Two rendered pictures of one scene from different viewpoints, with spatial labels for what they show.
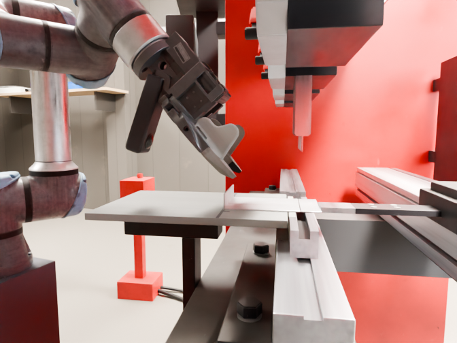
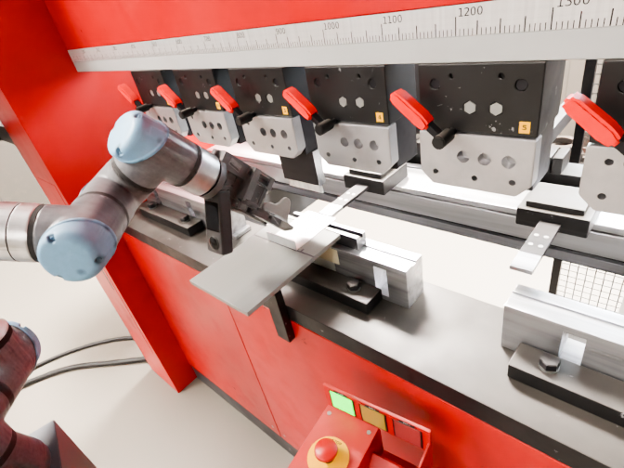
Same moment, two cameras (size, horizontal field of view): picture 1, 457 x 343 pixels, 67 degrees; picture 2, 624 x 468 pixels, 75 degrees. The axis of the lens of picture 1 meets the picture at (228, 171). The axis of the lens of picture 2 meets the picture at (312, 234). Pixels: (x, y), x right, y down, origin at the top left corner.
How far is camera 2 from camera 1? 0.63 m
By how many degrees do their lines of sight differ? 54
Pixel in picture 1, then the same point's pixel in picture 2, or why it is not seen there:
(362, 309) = not seen: hidden behind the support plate
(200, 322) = (327, 312)
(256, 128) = (84, 150)
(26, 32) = (116, 215)
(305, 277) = (380, 253)
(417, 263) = (297, 204)
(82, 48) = (136, 198)
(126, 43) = (205, 179)
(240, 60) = (19, 73)
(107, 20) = (184, 167)
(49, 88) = not seen: outside the picture
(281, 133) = not seen: hidden behind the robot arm
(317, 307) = (407, 260)
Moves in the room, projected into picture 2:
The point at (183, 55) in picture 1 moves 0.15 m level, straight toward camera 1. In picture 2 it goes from (237, 166) to (315, 167)
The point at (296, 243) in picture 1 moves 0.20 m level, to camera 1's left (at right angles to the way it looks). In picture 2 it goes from (359, 242) to (307, 306)
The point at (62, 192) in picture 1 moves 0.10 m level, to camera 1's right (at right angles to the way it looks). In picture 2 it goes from (21, 354) to (69, 318)
